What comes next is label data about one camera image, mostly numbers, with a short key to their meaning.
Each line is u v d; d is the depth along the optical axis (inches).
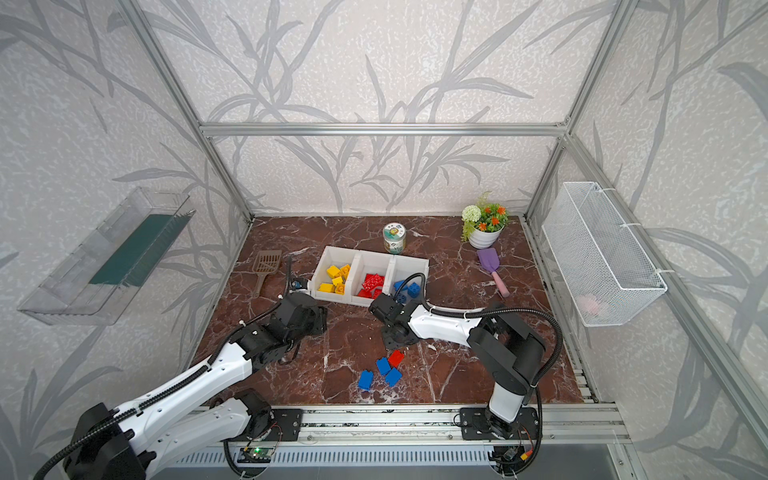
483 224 40.1
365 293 37.9
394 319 26.3
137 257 24.6
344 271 39.0
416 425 29.6
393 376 31.9
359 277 40.0
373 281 38.6
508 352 17.9
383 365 32.6
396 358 33.1
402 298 37.9
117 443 15.3
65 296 23.2
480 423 29.1
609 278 23.8
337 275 39.1
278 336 23.5
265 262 42.1
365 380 31.6
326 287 38.0
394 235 41.2
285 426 28.9
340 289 37.6
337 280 38.0
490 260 41.5
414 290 37.2
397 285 39.1
